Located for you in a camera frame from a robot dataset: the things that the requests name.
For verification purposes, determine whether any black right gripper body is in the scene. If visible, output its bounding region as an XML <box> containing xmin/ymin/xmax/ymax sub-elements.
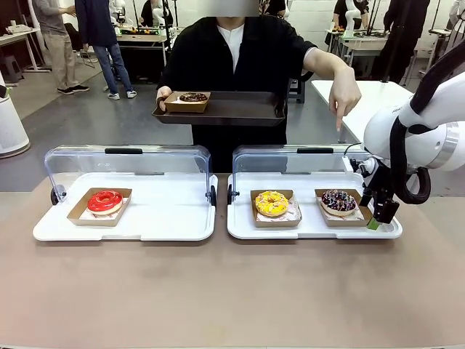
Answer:
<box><xmin>365</xmin><ymin>161</ymin><xmax>395</xmax><ymax>204</ymax></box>

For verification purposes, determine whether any dark brown serving tray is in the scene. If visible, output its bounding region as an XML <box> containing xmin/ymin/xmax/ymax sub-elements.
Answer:
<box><xmin>151</xmin><ymin>90</ymin><xmax>287</xmax><ymax>127</ymax></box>

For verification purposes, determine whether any brown cardboard donut box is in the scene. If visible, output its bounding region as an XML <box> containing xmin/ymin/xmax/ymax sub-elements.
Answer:
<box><xmin>249</xmin><ymin>188</ymin><xmax>302</xmax><ymax>229</ymax></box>
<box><xmin>314</xmin><ymin>188</ymin><xmax>374</xmax><ymax>228</ymax></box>
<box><xmin>67</xmin><ymin>188</ymin><xmax>133</xmax><ymax>227</ymax></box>
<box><xmin>163</xmin><ymin>91</ymin><xmax>211</xmax><ymax>114</ymax></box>

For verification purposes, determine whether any chocolate glazed donut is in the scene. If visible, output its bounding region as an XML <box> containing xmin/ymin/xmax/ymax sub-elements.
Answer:
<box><xmin>179</xmin><ymin>92</ymin><xmax>209</xmax><ymax>103</ymax></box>

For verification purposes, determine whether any person's left forearm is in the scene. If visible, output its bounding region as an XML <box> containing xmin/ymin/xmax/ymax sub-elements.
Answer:
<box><xmin>304</xmin><ymin>46</ymin><xmax>356</xmax><ymax>83</ymax></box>

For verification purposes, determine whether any chocolate donut with coloured sprinkles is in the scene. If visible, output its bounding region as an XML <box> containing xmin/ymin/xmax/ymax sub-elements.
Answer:
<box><xmin>320</xmin><ymin>189</ymin><xmax>357</xmax><ymax>217</ymax></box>

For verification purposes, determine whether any yellow sprinkled donut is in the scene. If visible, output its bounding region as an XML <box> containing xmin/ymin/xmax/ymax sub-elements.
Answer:
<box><xmin>254</xmin><ymin>190</ymin><xmax>290</xmax><ymax>218</ymax></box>

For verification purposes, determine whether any standing person in black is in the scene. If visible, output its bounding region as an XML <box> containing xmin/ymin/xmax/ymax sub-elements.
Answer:
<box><xmin>370</xmin><ymin>0</ymin><xmax>432</xmax><ymax>85</ymax></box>

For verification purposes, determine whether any person in black top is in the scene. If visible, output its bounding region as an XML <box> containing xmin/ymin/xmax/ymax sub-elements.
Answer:
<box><xmin>156</xmin><ymin>0</ymin><xmax>317</xmax><ymax>174</ymax></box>

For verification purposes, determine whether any red glazed donut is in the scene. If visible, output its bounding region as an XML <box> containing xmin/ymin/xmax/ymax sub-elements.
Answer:
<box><xmin>86</xmin><ymin>189</ymin><xmax>124</xmax><ymax>215</ymax></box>

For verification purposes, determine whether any seated person in black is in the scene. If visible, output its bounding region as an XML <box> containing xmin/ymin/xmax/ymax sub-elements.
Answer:
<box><xmin>139</xmin><ymin>0</ymin><xmax>164</xmax><ymax>28</ymax></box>

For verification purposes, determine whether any person in dark jacket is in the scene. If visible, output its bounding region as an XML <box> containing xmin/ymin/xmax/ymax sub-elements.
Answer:
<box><xmin>74</xmin><ymin>0</ymin><xmax>138</xmax><ymax>101</ymax></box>

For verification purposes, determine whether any person's left hand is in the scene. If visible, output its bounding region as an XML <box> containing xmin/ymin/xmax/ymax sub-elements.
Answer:
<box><xmin>328</xmin><ymin>74</ymin><xmax>363</xmax><ymax>132</ymax></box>

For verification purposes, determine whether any person's right hand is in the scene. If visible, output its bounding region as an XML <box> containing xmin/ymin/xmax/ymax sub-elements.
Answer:
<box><xmin>155</xmin><ymin>86</ymin><xmax>171</xmax><ymax>112</ymax></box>

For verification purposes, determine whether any white printed paper liner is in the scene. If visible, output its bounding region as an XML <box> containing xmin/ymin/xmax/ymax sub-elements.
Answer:
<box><xmin>325</xmin><ymin>203</ymin><xmax>365</xmax><ymax>222</ymax></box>
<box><xmin>256</xmin><ymin>194</ymin><xmax>301</xmax><ymax>222</ymax></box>
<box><xmin>78</xmin><ymin>198</ymin><xmax>129</xmax><ymax>221</ymax></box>

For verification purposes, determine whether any white display tray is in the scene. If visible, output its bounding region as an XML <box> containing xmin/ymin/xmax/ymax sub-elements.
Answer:
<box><xmin>227</xmin><ymin>172</ymin><xmax>403</xmax><ymax>241</ymax></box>
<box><xmin>32</xmin><ymin>172</ymin><xmax>219</xmax><ymax>242</ymax></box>

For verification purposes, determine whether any clear plastic dome lid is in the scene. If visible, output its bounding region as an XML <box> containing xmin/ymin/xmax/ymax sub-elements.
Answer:
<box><xmin>44</xmin><ymin>145</ymin><xmax>218</xmax><ymax>206</ymax></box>
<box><xmin>227</xmin><ymin>145</ymin><xmax>364</xmax><ymax>206</ymax></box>

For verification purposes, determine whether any grey metal stool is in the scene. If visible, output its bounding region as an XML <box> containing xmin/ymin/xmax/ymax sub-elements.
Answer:
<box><xmin>288</xmin><ymin>78</ymin><xmax>310</xmax><ymax>105</ymax></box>

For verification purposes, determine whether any background work table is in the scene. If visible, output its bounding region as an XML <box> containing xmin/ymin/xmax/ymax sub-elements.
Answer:
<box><xmin>116</xmin><ymin>27</ymin><xmax>169</xmax><ymax>73</ymax></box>

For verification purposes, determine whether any man in grey shirt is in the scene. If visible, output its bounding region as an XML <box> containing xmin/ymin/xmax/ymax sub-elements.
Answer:
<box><xmin>31</xmin><ymin>0</ymin><xmax>90</xmax><ymax>95</ymax></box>

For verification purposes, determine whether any white air purifier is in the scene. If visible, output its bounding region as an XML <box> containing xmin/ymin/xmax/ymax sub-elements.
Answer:
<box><xmin>0</xmin><ymin>84</ymin><xmax>31</xmax><ymax>158</ymax></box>

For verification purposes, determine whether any low grey step stool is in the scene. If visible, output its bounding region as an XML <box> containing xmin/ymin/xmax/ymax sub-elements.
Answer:
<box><xmin>0</xmin><ymin>57</ymin><xmax>23</xmax><ymax>85</ymax></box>

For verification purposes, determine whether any white side table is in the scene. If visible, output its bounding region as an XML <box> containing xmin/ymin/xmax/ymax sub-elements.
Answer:
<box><xmin>0</xmin><ymin>28</ymin><xmax>52</xmax><ymax>73</ymax></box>

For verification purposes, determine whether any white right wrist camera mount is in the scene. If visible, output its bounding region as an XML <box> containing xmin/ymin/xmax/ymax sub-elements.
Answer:
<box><xmin>357</xmin><ymin>156</ymin><xmax>381</xmax><ymax>188</ymax></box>

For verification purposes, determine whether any black corrugated cable conduit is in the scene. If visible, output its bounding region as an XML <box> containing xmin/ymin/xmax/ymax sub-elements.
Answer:
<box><xmin>390</xmin><ymin>45</ymin><xmax>465</xmax><ymax>204</ymax></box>

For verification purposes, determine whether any thin black camera cable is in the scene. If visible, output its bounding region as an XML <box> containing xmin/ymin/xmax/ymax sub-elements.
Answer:
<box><xmin>343</xmin><ymin>142</ymin><xmax>364</xmax><ymax>158</ymax></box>

